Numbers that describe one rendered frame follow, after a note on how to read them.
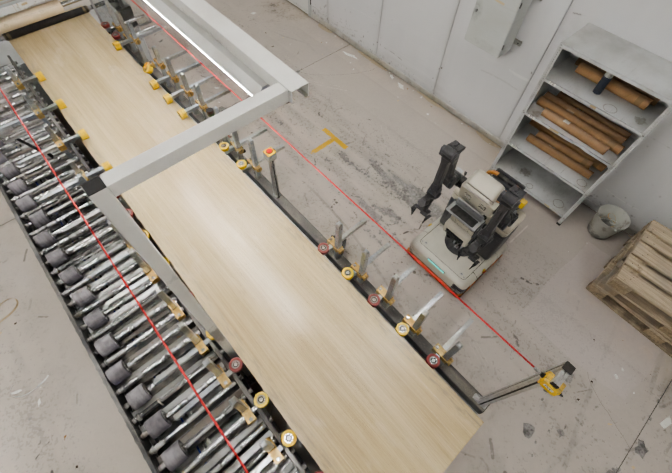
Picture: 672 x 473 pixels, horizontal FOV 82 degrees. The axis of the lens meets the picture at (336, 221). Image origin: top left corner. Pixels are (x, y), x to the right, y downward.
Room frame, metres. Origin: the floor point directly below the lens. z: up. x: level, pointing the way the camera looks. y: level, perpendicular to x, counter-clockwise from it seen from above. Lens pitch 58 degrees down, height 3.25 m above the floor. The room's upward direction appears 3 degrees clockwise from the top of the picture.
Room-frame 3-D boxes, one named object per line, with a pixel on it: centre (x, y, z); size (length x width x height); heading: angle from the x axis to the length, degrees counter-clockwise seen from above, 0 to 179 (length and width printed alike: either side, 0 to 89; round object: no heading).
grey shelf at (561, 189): (2.60, -2.11, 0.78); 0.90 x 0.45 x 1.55; 44
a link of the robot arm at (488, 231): (1.24, -0.93, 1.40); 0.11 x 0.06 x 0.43; 44
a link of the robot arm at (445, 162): (1.56, -0.64, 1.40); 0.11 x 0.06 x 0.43; 44
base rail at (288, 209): (2.16, 0.80, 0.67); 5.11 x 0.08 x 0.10; 44
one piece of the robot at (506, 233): (1.78, -1.19, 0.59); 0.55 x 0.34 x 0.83; 44
